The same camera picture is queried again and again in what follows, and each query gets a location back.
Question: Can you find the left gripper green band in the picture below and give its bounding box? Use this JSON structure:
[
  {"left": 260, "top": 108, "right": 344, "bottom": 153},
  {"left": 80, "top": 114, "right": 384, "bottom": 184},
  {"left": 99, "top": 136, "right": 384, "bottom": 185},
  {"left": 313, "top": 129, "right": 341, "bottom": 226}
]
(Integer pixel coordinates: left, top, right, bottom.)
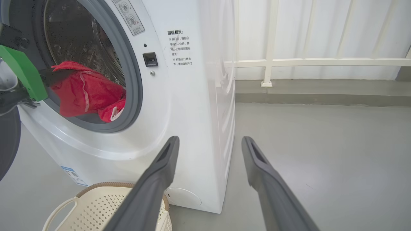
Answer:
[{"left": 0, "top": 45, "right": 76, "bottom": 102}]

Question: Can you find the cream perforated laundry basket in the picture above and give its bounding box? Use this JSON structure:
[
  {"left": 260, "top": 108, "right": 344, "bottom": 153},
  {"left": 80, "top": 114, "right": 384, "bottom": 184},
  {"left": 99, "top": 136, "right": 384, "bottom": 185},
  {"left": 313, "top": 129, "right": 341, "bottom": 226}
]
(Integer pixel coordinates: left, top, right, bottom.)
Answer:
[{"left": 42, "top": 182, "right": 173, "bottom": 231}]

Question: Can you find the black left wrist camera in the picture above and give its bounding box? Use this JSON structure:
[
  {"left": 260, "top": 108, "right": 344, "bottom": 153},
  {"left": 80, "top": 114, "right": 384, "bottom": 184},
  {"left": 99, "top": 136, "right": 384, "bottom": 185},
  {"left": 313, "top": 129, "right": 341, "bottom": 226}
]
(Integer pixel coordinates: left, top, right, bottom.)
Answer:
[{"left": 0, "top": 23, "right": 29, "bottom": 50}]

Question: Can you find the dark round washing machine door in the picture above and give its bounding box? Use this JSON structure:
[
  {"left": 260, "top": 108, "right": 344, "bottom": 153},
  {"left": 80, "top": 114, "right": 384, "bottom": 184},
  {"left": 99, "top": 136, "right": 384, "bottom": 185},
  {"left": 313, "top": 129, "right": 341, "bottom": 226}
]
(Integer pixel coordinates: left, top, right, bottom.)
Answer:
[{"left": 0, "top": 106, "right": 22, "bottom": 182}]

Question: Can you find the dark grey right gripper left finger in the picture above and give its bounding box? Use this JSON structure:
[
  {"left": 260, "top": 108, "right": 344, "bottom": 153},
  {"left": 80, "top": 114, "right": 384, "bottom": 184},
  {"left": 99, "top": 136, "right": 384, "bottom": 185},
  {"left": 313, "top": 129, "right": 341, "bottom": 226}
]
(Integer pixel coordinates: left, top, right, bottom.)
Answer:
[{"left": 103, "top": 136, "right": 180, "bottom": 231}]

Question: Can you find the grey warning sticker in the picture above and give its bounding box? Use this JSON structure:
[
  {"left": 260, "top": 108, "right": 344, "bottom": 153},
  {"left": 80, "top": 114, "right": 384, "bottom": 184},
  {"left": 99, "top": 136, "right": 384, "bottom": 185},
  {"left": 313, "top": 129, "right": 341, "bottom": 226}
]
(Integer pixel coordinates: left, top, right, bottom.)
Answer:
[{"left": 112, "top": 0, "right": 145, "bottom": 36}]

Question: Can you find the grey rubber door gasket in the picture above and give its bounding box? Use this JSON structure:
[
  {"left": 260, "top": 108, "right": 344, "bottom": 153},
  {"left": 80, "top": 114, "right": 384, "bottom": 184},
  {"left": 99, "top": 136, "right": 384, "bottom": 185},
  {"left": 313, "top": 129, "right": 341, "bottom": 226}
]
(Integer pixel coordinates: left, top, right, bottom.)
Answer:
[{"left": 32, "top": 0, "right": 143, "bottom": 133}]

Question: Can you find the red garment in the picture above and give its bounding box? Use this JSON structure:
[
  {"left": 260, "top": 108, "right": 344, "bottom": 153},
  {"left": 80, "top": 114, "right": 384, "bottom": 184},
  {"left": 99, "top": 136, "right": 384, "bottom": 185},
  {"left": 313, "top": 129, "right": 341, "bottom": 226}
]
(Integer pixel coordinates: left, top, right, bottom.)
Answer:
[{"left": 51, "top": 61, "right": 127, "bottom": 123}]

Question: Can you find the white metal railing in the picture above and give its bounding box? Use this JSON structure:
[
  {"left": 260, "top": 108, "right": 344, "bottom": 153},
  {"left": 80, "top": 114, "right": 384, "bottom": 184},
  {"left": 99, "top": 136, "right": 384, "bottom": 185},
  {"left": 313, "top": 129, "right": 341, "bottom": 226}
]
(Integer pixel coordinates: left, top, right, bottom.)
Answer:
[{"left": 225, "top": 0, "right": 411, "bottom": 88}]

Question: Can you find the black door latch socket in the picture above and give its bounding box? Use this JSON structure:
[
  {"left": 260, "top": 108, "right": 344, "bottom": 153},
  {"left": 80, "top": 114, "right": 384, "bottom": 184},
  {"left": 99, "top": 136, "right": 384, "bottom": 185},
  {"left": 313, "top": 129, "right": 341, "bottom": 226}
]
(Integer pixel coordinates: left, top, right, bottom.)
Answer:
[{"left": 143, "top": 52, "right": 158, "bottom": 67}]

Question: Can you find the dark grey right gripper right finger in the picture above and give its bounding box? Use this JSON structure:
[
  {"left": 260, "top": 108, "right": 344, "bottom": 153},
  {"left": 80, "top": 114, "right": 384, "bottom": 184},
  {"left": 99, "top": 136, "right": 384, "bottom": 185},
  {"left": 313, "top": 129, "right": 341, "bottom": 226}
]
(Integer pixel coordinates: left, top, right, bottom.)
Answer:
[{"left": 241, "top": 136, "right": 320, "bottom": 231}]

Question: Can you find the blue energy label sticker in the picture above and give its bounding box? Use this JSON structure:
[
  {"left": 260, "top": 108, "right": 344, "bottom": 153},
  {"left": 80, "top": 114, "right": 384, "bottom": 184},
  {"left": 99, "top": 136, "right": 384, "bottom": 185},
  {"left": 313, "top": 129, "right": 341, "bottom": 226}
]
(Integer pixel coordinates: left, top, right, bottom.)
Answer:
[{"left": 60, "top": 166, "right": 89, "bottom": 187}]

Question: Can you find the white front-load washing machine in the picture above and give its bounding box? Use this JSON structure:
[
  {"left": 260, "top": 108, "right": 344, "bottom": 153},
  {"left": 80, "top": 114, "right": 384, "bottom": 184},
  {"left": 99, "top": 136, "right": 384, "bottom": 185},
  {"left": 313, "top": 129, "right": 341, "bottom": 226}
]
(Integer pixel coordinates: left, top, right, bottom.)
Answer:
[{"left": 0, "top": 0, "right": 236, "bottom": 214}]

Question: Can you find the round white filter cover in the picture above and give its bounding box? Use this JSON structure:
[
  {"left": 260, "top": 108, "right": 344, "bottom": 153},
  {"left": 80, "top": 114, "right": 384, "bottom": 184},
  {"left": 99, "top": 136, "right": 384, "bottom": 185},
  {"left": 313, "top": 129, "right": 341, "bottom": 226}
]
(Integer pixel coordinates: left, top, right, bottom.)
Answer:
[{"left": 165, "top": 188, "right": 202, "bottom": 207}]

